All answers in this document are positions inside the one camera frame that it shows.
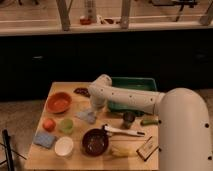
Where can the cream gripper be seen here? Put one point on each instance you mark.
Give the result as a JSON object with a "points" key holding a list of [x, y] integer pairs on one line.
{"points": [[97, 104]]}

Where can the grey-blue towel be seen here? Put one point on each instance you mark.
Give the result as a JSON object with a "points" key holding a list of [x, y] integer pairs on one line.
{"points": [[87, 115]]}

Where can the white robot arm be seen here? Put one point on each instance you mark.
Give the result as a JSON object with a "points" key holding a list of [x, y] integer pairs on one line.
{"points": [[184, 133]]}

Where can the dark grape bunch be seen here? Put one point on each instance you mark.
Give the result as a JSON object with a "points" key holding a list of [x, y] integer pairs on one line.
{"points": [[82, 91]]}

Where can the dark metal cup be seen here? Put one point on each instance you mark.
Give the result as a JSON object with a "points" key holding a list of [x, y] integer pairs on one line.
{"points": [[128, 119]]}

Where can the green cup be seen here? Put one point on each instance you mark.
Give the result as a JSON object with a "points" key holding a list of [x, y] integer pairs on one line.
{"points": [[66, 126]]}

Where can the dark brown bowl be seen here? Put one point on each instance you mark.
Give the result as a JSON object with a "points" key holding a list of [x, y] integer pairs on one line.
{"points": [[95, 142]]}

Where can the orange bowl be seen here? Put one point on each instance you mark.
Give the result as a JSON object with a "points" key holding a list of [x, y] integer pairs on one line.
{"points": [[58, 102]]}

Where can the green plastic tray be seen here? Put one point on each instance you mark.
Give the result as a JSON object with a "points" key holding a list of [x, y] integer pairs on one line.
{"points": [[147, 84]]}

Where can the green pepper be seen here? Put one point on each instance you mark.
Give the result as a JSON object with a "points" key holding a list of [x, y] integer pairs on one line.
{"points": [[148, 122]]}

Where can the yellow banana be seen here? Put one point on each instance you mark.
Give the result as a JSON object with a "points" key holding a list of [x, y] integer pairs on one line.
{"points": [[122, 152]]}

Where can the orange fruit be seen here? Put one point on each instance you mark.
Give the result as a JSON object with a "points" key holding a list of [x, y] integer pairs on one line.
{"points": [[49, 124]]}

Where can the white cup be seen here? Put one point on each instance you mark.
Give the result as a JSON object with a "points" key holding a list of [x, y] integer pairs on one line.
{"points": [[64, 146]]}

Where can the blue sponge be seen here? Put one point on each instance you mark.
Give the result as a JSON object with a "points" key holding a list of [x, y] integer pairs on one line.
{"points": [[44, 139]]}

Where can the wooden block brush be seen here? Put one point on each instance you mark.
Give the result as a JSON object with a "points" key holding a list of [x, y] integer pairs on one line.
{"points": [[147, 148]]}

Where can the red bowl on shelf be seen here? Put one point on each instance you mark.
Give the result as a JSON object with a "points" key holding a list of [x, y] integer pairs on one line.
{"points": [[85, 21]]}

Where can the black stand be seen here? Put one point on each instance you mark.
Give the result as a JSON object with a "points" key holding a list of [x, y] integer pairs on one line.
{"points": [[8, 151]]}

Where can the white handled brush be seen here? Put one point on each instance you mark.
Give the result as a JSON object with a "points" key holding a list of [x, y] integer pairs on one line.
{"points": [[128, 132]]}

